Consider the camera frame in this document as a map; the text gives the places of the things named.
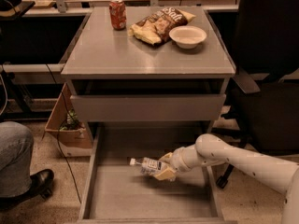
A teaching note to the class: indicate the red soda can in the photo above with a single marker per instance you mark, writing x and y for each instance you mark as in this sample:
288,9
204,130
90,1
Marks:
117,11

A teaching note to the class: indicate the open middle drawer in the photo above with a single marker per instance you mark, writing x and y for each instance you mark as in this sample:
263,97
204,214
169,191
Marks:
117,193

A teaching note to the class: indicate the grey drawer cabinet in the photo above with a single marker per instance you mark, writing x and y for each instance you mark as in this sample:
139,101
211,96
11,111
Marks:
109,62

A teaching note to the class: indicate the black office chair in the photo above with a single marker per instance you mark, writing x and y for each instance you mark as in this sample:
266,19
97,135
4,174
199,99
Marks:
262,38

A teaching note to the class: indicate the closed upper drawer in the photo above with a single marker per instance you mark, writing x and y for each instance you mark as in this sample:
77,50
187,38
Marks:
171,107

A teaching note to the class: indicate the brown chip bag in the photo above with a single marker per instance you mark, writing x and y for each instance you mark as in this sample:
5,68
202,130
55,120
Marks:
155,29

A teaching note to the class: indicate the white bowl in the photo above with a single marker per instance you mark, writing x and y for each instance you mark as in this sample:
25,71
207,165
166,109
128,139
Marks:
187,37

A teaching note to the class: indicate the person leg in jeans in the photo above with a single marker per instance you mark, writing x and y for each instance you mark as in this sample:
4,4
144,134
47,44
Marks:
16,147

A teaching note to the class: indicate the black leather shoe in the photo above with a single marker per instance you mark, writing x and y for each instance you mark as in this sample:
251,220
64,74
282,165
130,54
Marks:
42,184

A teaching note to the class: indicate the cardboard box with plant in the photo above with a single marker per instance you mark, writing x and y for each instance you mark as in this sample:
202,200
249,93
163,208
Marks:
65,127

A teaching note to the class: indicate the clear plastic water bottle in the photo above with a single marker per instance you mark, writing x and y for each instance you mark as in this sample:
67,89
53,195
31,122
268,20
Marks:
149,166

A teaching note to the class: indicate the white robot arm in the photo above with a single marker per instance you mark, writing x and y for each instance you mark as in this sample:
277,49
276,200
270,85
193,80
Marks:
280,175

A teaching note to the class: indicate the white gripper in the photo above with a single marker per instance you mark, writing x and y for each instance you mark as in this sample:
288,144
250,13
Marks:
177,160

